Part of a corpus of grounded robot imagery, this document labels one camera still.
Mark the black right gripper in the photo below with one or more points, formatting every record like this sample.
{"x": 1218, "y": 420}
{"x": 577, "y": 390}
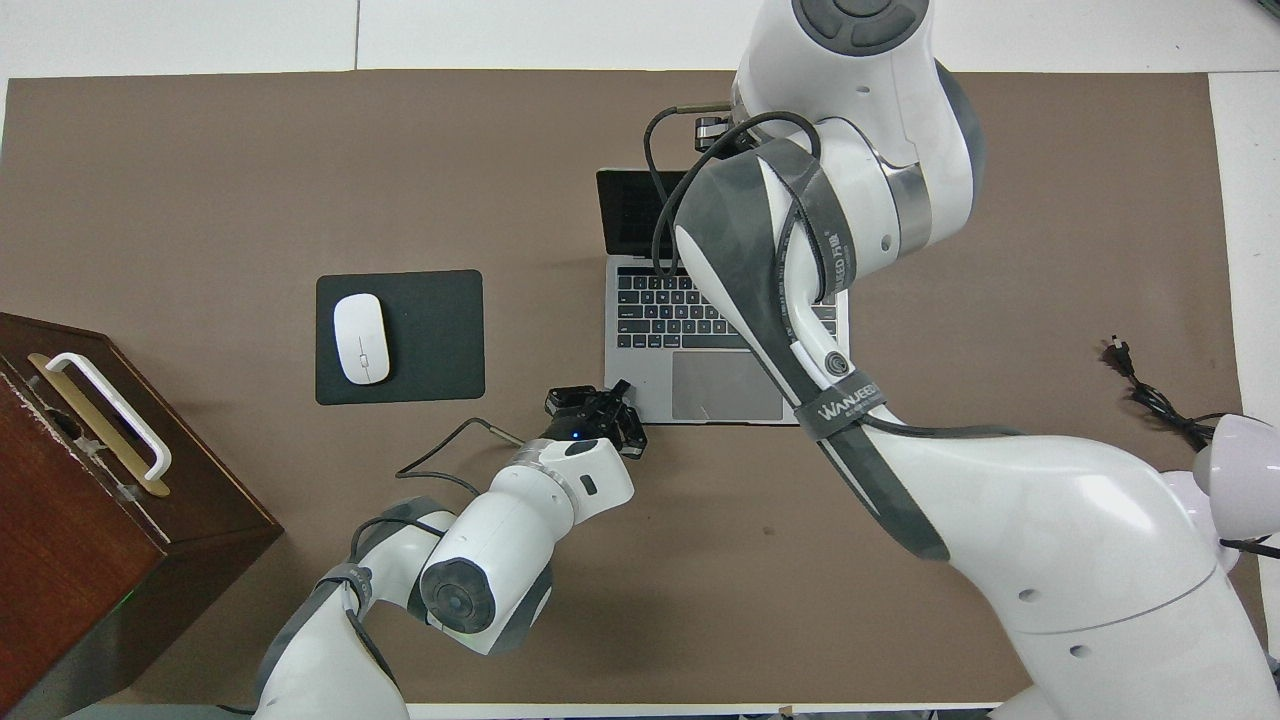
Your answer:
{"x": 712, "y": 130}

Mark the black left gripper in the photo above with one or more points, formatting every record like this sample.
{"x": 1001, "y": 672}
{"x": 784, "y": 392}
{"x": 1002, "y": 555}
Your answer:
{"x": 585, "y": 415}

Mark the silver laptop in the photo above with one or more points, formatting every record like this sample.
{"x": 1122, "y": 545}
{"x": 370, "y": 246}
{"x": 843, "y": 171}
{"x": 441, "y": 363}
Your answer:
{"x": 650, "y": 320}

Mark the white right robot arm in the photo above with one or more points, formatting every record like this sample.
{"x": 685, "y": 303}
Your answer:
{"x": 1050, "y": 520}

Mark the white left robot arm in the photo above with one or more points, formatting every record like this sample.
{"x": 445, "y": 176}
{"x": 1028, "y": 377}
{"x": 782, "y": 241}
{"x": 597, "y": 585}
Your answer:
{"x": 500, "y": 550}

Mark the black mouse pad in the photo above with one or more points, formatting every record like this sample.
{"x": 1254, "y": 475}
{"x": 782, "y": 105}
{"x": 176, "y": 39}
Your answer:
{"x": 430, "y": 340}

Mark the white computer mouse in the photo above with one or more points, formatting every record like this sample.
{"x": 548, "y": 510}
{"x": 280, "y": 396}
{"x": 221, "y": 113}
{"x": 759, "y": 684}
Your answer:
{"x": 361, "y": 338}

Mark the brown table mat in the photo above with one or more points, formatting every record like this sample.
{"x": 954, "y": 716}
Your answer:
{"x": 300, "y": 170}

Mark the dark wooden box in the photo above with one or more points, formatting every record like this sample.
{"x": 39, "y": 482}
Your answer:
{"x": 100, "y": 560}

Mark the white desk lamp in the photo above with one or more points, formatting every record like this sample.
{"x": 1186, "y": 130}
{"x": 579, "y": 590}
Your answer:
{"x": 1245, "y": 460}

